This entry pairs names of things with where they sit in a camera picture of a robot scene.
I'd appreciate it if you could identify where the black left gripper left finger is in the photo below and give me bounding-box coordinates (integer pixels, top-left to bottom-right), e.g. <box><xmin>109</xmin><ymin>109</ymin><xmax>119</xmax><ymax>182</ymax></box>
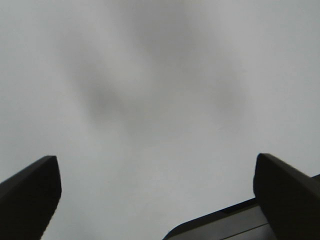
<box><xmin>0</xmin><ymin>155</ymin><xmax>62</xmax><ymax>240</ymax></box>

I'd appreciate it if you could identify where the dark grey flat object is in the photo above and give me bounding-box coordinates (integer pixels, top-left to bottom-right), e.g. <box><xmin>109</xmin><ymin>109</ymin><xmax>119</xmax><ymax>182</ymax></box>
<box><xmin>162</xmin><ymin>173</ymin><xmax>320</xmax><ymax>240</ymax></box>

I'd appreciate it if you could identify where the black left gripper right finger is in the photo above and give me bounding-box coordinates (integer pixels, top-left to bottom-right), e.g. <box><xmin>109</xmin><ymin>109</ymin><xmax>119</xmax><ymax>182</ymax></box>
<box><xmin>253</xmin><ymin>153</ymin><xmax>320</xmax><ymax>240</ymax></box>

